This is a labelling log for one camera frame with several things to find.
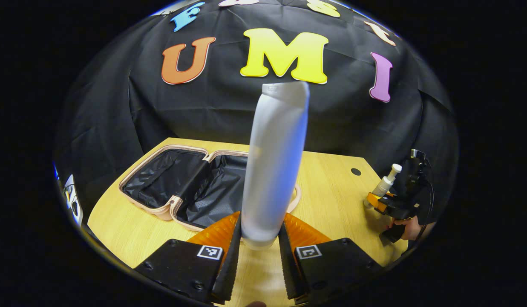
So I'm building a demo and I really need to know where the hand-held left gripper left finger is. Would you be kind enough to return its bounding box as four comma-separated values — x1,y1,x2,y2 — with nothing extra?
133,211,243,305

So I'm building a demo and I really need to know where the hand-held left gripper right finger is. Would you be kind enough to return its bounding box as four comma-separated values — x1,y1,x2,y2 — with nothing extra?
278,212,384,305

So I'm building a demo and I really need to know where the white pump bottle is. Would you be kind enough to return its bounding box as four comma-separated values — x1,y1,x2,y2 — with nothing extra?
363,164,403,209

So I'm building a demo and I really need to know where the beige pink small suitcase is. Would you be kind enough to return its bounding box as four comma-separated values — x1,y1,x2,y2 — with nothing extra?
118,145,302,233

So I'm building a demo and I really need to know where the white squeeze tube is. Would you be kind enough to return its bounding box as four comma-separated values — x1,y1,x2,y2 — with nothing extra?
240,81,311,250

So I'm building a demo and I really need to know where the white printed paper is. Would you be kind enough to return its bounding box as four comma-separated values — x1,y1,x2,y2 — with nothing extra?
62,174,84,226

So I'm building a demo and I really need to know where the black backdrop cloth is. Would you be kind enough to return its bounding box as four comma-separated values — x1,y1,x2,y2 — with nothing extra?
54,0,459,222

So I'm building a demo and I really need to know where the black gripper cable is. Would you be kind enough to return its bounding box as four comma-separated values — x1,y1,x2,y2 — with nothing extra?
415,156,436,243

